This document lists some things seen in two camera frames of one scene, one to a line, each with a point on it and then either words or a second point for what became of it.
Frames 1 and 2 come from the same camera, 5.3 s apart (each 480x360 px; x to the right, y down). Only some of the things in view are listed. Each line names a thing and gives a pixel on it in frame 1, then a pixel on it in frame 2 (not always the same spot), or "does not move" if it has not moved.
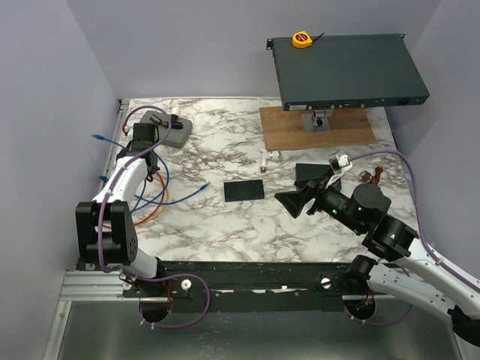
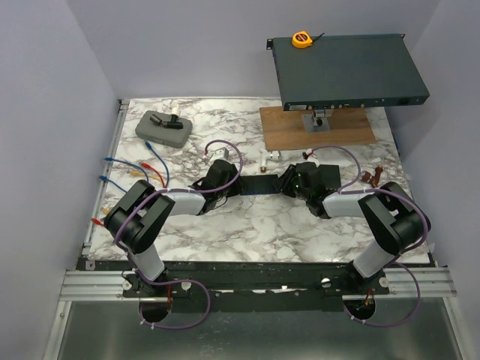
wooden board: [285, 130] does not move
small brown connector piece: [368, 178] does not move
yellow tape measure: [302, 40] does not move
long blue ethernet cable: [101, 137] to [111, 159]
